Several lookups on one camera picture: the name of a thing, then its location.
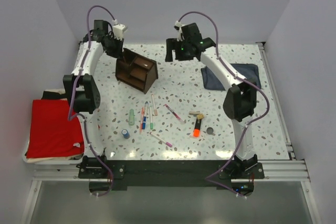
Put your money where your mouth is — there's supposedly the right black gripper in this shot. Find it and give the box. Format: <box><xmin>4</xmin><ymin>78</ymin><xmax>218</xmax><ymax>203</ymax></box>
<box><xmin>165</xmin><ymin>38</ymin><xmax>194</xmax><ymax>62</ymax></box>

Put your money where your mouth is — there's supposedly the brown wooden desk organizer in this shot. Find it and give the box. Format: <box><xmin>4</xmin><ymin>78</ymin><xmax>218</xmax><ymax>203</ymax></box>
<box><xmin>115</xmin><ymin>48</ymin><xmax>159</xmax><ymax>94</ymax></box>

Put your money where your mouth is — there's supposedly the peach capped marker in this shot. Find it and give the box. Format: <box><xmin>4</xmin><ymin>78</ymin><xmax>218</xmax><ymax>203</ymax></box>
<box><xmin>151</xmin><ymin>94</ymin><xmax>157</xmax><ymax>116</ymax></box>

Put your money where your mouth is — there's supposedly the red gel pen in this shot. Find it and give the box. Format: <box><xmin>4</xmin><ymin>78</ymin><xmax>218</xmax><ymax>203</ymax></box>
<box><xmin>164</xmin><ymin>104</ymin><xmax>185</xmax><ymax>124</ymax></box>

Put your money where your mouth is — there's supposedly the green capped marker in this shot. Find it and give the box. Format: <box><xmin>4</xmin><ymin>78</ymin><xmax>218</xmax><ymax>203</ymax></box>
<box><xmin>149</xmin><ymin>106</ymin><xmax>154</xmax><ymax>130</ymax></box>

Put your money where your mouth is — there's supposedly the orange black highlighter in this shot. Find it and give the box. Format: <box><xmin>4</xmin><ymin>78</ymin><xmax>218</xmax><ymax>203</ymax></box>
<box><xmin>193</xmin><ymin>119</ymin><xmax>202</xmax><ymax>137</ymax></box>

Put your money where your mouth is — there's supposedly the pink capped marker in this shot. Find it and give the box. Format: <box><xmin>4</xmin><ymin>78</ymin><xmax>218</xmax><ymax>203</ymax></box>
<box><xmin>150</xmin><ymin>132</ymin><xmax>173</xmax><ymax>147</ymax></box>

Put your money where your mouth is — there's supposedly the small wooden block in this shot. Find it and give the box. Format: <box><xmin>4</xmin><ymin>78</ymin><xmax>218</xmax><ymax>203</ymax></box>
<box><xmin>197</xmin><ymin>114</ymin><xmax>204</xmax><ymax>120</ymax></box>

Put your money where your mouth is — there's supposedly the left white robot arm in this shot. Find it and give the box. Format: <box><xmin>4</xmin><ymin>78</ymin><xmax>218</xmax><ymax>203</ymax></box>
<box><xmin>63</xmin><ymin>20</ymin><xmax>127</xmax><ymax>157</ymax></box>

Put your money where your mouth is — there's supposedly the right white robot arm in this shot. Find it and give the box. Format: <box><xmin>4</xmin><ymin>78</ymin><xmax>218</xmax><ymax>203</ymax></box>
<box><xmin>165</xmin><ymin>21</ymin><xmax>258</xmax><ymax>178</ymax></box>

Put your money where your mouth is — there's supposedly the light green stapler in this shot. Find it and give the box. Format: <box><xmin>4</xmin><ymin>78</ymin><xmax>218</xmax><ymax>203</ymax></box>
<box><xmin>128</xmin><ymin>109</ymin><xmax>135</xmax><ymax>125</ymax></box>

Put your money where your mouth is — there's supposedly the wooden clothespin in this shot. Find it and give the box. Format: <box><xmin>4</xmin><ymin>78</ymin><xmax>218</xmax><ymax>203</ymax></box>
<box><xmin>189</xmin><ymin>111</ymin><xmax>201</xmax><ymax>115</ymax></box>

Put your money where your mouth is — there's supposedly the blue battery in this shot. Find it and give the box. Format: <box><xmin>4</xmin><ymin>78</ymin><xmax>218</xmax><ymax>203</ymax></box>
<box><xmin>121</xmin><ymin>129</ymin><xmax>130</xmax><ymax>139</ymax></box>

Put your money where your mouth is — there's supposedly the dark blue folded towel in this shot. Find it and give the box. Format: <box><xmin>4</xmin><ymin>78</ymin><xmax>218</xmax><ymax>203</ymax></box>
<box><xmin>201</xmin><ymin>63</ymin><xmax>261</xmax><ymax>91</ymax></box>

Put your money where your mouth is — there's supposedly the grey round cap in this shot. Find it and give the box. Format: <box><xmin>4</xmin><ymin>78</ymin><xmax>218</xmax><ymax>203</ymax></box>
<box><xmin>206</xmin><ymin>127</ymin><xmax>214</xmax><ymax>134</ymax></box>

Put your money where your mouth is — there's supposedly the red cloth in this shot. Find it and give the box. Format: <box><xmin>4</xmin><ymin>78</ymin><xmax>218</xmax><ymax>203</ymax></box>
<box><xmin>27</xmin><ymin>99</ymin><xmax>86</xmax><ymax>159</ymax></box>

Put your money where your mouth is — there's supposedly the white tray with cloths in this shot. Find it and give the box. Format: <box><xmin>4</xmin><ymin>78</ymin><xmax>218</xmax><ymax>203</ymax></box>
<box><xmin>23</xmin><ymin>89</ymin><xmax>86</xmax><ymax>166</ymax></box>

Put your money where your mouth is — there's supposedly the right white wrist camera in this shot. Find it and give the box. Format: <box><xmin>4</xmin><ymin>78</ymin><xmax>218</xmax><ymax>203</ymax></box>
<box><xmin>174</xmin><ymin>20</ymin><xmax>183</xmax><ymax>41</ymax></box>

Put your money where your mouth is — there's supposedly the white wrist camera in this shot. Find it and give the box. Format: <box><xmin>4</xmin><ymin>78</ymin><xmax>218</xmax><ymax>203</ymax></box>
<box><xmin>112</xmin><ymin>24</ymin><xmax>128</xmax><ymax>40</ymax></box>
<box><xmin>174</xmin><ymin>20</ymin><xmax>183</xmax><ymax>41</ymax></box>

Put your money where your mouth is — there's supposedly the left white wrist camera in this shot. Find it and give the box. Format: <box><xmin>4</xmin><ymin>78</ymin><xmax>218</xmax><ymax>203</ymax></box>
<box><xmin>112</xmin><ymin>24</ymin><xmax>128</xmax><ymax>40</ymax></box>

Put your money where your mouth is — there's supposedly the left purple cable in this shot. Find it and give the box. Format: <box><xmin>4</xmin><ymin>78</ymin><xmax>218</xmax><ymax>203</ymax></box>
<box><xmin>67</xmin><ymin>5</ymin><xmax>118</xmax><ymax>197</ymax></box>

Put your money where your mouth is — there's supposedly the purple cable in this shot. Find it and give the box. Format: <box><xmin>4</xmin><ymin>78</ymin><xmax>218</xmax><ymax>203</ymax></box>
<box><xmin>177</xmin><ymin>11</ymin><xmax>271</xmax><ymax>196</ymax></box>
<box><xmin>67</xmin><ymin>5</ymin><xmax>118</xmax><ymax>197</ymax></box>

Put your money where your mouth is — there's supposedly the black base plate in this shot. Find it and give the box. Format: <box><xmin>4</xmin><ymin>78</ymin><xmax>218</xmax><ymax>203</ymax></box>
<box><xmin>77</xmin><ymin>156</ymin><xmax>265</xmax><ymax>193</ymax></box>

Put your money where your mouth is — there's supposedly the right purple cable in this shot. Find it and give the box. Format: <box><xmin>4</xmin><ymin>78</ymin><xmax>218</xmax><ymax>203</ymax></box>
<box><xmin>177</xmin><ymin>11</ymin><xmax>271</xmax><ymax>196</ymax></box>

